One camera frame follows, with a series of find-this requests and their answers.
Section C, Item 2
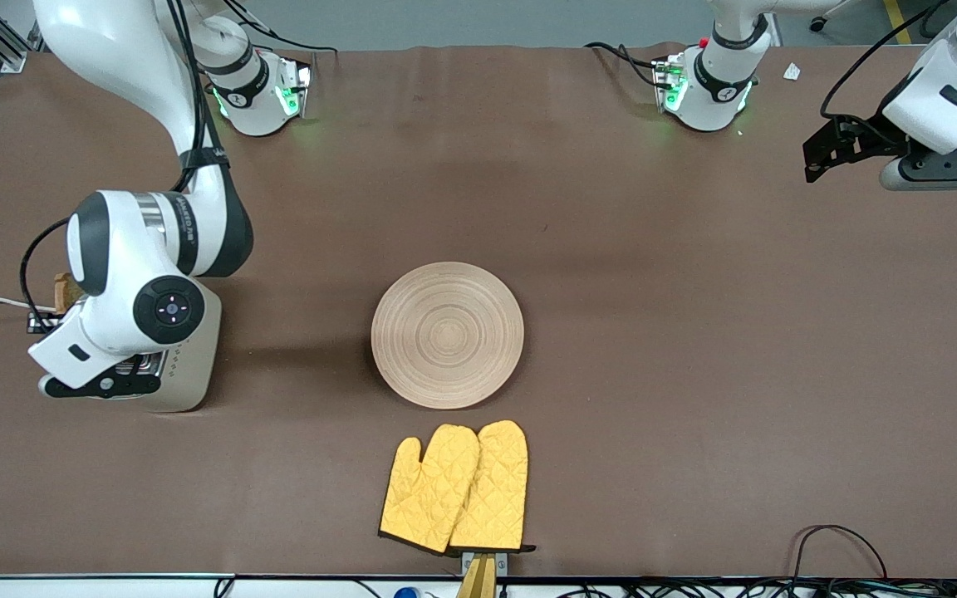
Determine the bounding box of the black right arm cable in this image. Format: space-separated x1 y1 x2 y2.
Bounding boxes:
20 0 226 316

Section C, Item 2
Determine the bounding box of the black left base cable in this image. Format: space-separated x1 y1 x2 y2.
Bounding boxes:
585 42 666 89

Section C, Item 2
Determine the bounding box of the beige chrome two-slot toaster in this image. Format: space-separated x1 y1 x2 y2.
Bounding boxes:
117 287 223 414

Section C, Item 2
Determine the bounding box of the black right camera mount bracket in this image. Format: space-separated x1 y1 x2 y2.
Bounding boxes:
47 353 168 399

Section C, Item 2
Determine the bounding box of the yellow quilted oven mitt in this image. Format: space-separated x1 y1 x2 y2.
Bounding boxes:
379 424 481 555
448 419 537 555

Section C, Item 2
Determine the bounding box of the black base cable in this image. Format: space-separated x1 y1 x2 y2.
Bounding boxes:
221 0 338 57
585 42 666 89

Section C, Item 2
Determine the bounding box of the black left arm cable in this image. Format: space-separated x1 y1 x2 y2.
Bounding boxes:
821 0 955 149

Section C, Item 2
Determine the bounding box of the brown-crusted bread slice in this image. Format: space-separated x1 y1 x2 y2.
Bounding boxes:
53 272 86 316

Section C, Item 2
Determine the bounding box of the brown table cover sheet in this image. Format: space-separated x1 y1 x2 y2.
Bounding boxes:
0 42 957 580

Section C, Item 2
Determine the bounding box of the small grey metal bracket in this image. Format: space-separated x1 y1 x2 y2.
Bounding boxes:
461 550 509 576

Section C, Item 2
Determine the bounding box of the round light wooden plate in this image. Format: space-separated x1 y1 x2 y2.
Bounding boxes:
371 262 525 410

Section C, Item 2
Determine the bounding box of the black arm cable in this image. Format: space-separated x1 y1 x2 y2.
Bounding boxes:
821 0 955 149
20 0 226 316

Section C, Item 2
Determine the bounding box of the black right base cable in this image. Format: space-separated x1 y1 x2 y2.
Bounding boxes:
221 0 338 57

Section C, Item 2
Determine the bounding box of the black looped cable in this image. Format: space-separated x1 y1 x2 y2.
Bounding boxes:
793 524 889 580

